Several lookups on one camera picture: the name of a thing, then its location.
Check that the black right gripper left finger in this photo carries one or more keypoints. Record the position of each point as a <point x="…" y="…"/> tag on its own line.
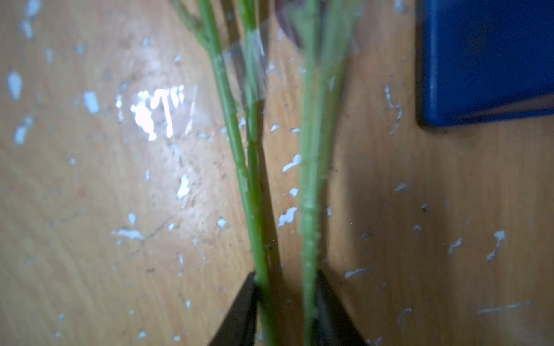
<point x="239" y="326"/>

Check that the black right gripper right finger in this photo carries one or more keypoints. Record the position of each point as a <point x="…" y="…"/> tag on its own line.
<point x="333" y="326"/>

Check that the pink artificial flower bouquet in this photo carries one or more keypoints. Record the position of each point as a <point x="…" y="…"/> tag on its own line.
<point x="323" y="30"/>

